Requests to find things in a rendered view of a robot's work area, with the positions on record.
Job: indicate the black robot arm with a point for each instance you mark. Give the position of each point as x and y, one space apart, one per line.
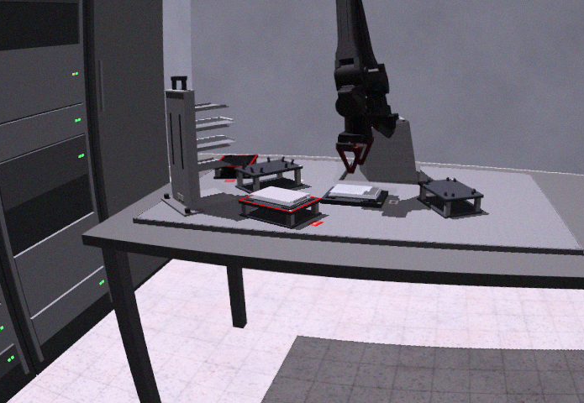
351 23

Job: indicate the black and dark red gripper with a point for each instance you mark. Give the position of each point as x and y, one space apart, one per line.
344 145

